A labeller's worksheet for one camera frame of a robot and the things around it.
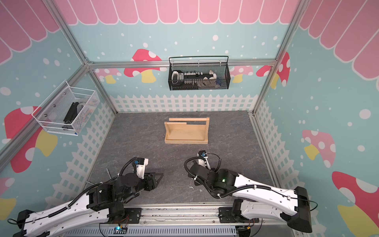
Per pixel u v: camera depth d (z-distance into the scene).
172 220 0.74
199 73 0.91
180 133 1.08
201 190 0.83
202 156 0.63
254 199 0.46
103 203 0.51
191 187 0.83
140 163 0.64
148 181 0.62
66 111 0.71
